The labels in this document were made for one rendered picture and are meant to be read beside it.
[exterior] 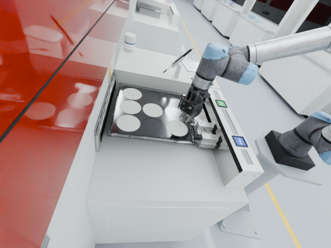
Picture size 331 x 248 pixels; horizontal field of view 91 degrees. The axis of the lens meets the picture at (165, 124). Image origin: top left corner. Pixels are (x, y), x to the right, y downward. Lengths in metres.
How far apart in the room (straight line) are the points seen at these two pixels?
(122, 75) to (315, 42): 0.81
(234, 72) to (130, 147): 0.50
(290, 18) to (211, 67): 4.83
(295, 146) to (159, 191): 0.74
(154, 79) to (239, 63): 0.49
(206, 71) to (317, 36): 0.38
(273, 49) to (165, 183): 0.64
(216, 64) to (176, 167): 0.43
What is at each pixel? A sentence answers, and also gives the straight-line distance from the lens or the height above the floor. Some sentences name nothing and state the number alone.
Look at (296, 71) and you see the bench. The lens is 4.21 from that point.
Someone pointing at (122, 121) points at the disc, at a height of 0.90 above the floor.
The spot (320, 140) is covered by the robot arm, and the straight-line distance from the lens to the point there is 0.95.
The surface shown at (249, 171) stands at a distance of 0.70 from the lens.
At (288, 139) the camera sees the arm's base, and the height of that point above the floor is 0.93.
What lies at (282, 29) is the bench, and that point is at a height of 1.01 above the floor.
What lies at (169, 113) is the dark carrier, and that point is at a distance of 0.82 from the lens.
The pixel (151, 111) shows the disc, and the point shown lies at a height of 0.90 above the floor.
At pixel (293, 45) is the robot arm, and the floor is 1.33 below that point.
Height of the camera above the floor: 1.41
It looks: 43 degrees down
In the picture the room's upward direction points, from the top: 19 degrees clockwise
